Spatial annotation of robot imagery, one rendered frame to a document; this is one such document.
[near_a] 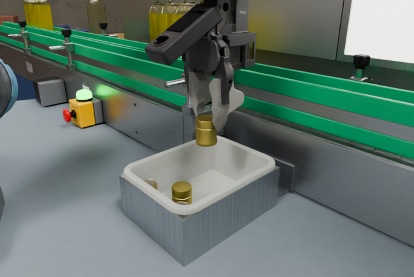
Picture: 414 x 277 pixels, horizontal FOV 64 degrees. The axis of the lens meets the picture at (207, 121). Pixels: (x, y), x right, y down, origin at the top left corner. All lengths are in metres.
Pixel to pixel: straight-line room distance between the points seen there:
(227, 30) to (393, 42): 0.34
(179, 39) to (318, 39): 0.41
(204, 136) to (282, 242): 0.20
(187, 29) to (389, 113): 0.32
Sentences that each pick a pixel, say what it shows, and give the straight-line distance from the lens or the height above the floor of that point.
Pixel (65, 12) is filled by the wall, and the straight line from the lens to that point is 10.11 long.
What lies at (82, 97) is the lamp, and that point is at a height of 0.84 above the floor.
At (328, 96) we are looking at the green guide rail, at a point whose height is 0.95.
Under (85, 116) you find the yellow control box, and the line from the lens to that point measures 1.01.
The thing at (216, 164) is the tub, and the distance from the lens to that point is 0.69.
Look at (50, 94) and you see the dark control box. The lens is 1.25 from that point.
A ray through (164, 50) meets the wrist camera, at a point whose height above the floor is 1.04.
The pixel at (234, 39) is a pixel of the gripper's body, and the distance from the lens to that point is 0.50.
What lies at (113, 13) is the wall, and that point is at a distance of 10.20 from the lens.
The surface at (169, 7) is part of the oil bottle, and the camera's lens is 0.89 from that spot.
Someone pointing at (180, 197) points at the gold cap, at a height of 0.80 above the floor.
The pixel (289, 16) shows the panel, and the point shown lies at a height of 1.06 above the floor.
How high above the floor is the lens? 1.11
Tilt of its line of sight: 21 degrees down
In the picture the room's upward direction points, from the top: straight up
